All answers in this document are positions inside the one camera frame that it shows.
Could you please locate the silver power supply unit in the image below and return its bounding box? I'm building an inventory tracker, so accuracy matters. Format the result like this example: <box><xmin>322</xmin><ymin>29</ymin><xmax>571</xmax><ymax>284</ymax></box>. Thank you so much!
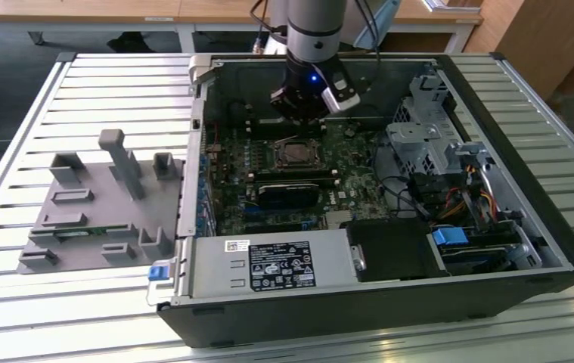
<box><xmin>185</xmin><ymin>230</ymin><xmax>364</xmax><ymax>298</ymax></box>

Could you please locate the black PC case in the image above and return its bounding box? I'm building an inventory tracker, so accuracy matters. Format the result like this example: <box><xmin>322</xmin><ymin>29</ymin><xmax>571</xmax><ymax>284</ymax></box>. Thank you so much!
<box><xmin>155</xmin><ymin>52</ymin><xmax>574</xmax><ymax>349</ymax></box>

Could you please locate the wooden desk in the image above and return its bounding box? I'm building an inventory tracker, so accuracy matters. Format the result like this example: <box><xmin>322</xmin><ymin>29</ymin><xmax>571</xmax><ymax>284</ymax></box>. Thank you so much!
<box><xmin>0</xmin><ymin>0</ymin><xmax>485</xmax><ymax>54</ymax></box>

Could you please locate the metal drive cage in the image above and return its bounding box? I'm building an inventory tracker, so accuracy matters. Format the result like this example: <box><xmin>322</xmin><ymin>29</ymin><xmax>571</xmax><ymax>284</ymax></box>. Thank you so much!
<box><xmin>386</xmin><ymin>73</ymin><xmax>499</xmax><ymax>177</ymax></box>

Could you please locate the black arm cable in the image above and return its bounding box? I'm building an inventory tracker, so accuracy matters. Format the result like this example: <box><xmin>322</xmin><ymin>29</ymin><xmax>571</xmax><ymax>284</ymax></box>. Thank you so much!
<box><xmin>352</xmin><ymin>0</ymin><xmax>386</xmax><ymax>94</ymax></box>

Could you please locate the green RAM stick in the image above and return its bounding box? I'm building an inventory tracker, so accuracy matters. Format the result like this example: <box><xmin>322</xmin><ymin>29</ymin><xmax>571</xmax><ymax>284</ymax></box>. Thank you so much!
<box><xmin>54</xmin><ymin>225</ymin><xmax>131</xmax><ymax>237</ymax></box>

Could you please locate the yellow orange wire bundle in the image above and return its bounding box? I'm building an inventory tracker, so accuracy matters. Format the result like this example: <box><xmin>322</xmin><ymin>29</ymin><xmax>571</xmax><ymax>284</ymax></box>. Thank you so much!
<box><xmin>437</xmin><ymin>188</ymin><xmax>500</xmax><ymax>222</ymax></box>

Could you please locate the CPU socket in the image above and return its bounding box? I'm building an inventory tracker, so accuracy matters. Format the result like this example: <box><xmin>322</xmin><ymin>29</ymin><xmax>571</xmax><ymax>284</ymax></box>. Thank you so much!
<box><xmin>271</xmin><ymin>138</ymin><xmax>325</xmax><ymax>168</ymax></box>

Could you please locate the green motherboard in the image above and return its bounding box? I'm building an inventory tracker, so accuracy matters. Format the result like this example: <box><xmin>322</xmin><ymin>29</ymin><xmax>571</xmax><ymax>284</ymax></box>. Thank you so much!
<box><xmin>205</xmin><ymin>120</ymin><xmax>394</xmax><ymax>235</ymax></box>

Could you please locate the black plastic shroud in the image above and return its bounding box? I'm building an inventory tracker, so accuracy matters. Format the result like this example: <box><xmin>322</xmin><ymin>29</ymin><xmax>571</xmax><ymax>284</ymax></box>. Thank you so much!
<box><xmin>345</xmin><ymin>220</ymin><xmax>449</xmax><ymax>284</ymax></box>

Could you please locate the grey parts rack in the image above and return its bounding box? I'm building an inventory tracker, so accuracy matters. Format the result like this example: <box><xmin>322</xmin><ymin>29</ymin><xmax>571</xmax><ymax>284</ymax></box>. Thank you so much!
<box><xmin>16</xmin><ymin>128</ymin><xmax>187</xmax><ymax>275</ymax></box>

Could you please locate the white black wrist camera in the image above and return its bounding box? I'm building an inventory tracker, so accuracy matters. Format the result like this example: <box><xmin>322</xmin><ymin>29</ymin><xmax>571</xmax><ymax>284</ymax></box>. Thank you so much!
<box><xmin>322</xmin><ymin>70</ymin><xmax>362</xmax><ymax>114</ymax></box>

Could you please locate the black graphics card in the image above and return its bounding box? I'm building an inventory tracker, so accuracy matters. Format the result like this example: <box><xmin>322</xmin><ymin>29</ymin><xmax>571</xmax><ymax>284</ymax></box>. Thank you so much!
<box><xmin>254</xmin><ymin>182</ymin><xmax>321</xmax><ymax>209</ymax></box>

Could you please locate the white barcode sticker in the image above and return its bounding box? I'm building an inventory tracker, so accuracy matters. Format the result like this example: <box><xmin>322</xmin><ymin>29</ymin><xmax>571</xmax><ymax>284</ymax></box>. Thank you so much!
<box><xmin>223</xmin><ymin>238</ymin><xmax>251</xmax><ymax>253</ymax></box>

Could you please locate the silver chipset heatsink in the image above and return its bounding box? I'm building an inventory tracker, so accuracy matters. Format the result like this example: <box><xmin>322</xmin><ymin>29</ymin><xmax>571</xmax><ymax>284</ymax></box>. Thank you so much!
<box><xmin>325</xmin><ymin>210</ymin><xmax>358</xmax><ymax>230</ymax></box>

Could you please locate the blue disk carrier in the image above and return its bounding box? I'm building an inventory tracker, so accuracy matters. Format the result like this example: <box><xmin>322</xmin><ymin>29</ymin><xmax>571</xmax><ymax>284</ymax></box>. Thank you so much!
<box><xmin>432</xmin><ymin>225</ymin><xmax>469</xmax><ymax>251</ymax></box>

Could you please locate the wooden cabinet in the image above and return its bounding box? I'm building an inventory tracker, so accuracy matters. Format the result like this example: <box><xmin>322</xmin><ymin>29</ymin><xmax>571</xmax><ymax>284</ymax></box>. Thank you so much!
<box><xmin>462</xmin><ymin>0</ymin><xmax>574</xmax><ymax>99</ymax></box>

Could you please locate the black power supply label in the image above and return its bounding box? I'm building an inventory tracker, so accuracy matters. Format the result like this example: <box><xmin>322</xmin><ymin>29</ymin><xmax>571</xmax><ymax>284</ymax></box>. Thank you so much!
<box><xmin>249</xmin><ymin>241</ymin><xmax>317</xmax><ymax>291</ymax></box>

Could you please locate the white paper stack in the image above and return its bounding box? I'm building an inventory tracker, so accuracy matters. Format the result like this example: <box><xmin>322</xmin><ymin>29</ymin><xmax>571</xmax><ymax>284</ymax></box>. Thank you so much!
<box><xmin>420</xmin><ymin>0</ymin><xmax>485</xmax><ymax>14</ymax></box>

